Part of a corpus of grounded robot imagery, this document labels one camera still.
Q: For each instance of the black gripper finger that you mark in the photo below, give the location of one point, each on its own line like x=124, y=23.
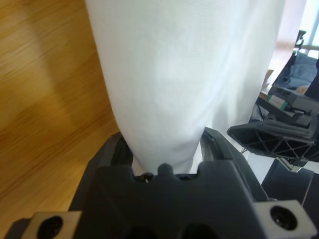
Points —
x=99, y=169
x=236, y=164

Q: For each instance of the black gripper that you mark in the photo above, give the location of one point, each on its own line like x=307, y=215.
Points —
x=299, y=109

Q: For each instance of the plain white t-shirt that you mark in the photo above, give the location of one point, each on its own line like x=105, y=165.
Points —
x=174, y=74

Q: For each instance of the dark office chair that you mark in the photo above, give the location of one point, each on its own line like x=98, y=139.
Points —
x=301, y=72

